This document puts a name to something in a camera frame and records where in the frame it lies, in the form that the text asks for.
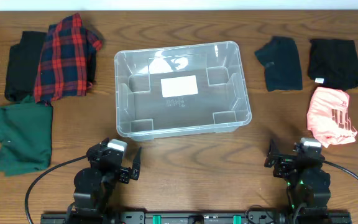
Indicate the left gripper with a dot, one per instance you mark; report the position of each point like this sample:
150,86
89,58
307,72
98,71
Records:
125,173

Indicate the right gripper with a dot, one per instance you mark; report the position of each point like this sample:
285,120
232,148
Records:
285,160

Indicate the pink printed t-shirt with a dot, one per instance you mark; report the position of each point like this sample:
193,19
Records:
328,117

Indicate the red plaid flannel shirt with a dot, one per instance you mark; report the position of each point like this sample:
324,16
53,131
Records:
67,64

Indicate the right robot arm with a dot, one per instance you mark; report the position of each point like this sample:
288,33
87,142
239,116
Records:
307,184

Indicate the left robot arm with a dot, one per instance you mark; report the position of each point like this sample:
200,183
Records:
95,185

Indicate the clear plastic storage bin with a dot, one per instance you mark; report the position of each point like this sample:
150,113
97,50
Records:
183,90

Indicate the small black folded garment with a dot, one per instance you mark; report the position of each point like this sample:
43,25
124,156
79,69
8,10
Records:
281,62

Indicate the black folded garment with tag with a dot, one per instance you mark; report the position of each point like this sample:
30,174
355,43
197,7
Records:
333,63

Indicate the dark green folded garment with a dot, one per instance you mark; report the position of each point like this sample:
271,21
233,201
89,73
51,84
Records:
25,137

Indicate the black mounting rail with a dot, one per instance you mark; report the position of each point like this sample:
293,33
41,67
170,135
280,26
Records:
194,218

